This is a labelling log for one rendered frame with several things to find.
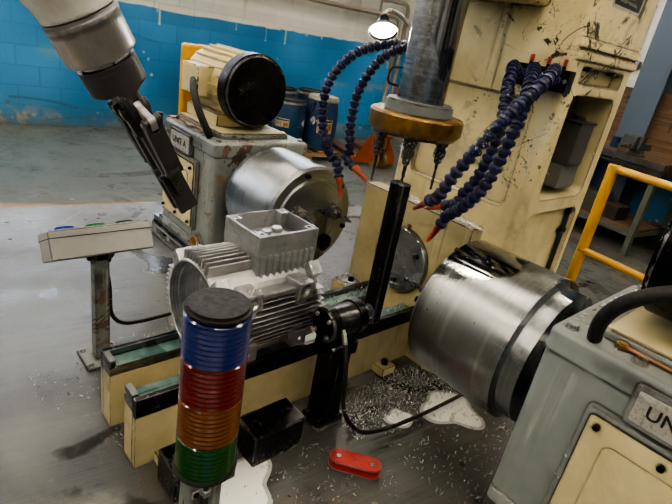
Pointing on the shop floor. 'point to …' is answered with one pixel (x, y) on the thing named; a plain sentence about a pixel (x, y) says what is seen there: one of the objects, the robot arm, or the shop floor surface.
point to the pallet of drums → (306, 118)
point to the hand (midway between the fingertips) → (175, 188)
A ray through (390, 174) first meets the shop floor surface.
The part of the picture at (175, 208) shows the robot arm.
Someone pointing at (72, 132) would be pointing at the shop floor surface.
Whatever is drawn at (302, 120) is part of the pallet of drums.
